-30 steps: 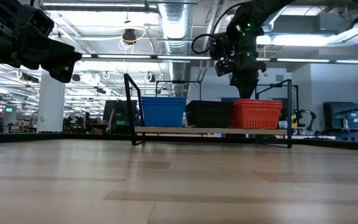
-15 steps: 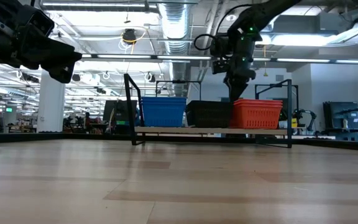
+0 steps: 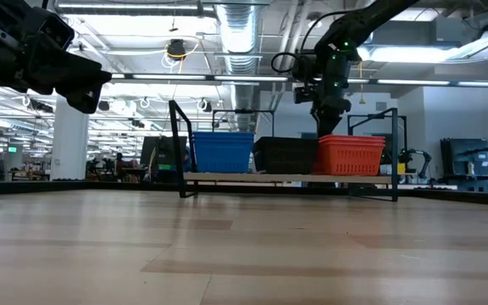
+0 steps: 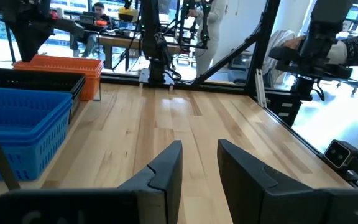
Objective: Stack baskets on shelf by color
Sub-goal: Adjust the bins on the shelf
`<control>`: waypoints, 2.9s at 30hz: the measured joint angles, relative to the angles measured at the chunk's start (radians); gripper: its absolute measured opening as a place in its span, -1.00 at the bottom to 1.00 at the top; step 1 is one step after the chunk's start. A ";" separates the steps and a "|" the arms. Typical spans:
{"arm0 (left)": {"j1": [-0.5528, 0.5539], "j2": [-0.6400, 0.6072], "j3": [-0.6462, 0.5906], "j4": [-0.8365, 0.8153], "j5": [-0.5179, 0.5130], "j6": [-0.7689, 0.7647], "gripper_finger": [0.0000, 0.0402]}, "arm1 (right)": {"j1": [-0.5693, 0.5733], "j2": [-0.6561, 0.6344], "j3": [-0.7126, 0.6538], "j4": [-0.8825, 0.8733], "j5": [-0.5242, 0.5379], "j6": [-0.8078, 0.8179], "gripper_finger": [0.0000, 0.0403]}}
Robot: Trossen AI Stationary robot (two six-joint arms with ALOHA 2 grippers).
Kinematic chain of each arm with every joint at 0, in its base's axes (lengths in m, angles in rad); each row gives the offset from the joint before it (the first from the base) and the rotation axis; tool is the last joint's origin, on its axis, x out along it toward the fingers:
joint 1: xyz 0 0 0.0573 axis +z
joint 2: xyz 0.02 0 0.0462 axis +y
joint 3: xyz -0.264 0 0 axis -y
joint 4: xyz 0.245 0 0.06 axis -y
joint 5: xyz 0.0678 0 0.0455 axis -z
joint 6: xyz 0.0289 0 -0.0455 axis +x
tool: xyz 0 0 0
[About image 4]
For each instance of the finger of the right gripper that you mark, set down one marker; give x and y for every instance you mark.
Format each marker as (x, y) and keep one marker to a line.
(40, 34)
(22, 42)

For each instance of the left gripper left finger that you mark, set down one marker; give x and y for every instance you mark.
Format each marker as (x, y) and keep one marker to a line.
(104, 205)

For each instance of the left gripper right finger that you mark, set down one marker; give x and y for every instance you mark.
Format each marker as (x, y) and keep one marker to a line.
(291, 205)

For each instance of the black background robot arm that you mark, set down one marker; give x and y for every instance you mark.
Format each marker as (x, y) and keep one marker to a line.
(194, 18)

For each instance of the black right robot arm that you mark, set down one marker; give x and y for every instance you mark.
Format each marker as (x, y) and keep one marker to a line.
(154, 40)

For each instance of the wooden workbench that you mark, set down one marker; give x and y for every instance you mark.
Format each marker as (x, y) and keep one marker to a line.
(126, 42)

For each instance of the yellow box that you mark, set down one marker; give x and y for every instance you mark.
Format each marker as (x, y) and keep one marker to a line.
(128, 14)

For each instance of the black table-level camera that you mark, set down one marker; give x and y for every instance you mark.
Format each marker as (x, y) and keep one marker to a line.
(340, 154)

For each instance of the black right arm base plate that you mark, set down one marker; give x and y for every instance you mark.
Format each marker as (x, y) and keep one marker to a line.
(145, 77)

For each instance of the black aluminium table frame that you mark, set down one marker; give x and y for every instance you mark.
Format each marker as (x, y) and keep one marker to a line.
(259, 46)

